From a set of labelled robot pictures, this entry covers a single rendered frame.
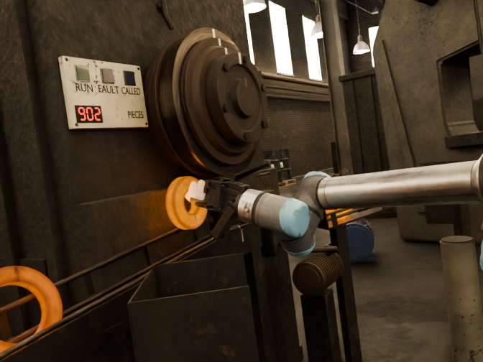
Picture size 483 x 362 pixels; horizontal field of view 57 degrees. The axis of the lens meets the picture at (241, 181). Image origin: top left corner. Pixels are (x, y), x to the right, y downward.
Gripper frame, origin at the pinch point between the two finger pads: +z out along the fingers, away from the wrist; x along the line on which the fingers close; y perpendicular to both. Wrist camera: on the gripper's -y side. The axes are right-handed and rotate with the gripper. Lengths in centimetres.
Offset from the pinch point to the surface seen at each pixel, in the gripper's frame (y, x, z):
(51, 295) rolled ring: -13.9, 45.6, -3.3
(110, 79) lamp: 30.9, 14.3, 18.3
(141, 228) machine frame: -7.9, 13.4, 3.9
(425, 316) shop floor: -72, -135, -53
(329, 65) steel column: 104, -866, 326
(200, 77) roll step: 33.9, -4.1, 2.1
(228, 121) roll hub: 22.4, -8.4, -6.1
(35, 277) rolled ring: -10.2, 47.5, -0.5
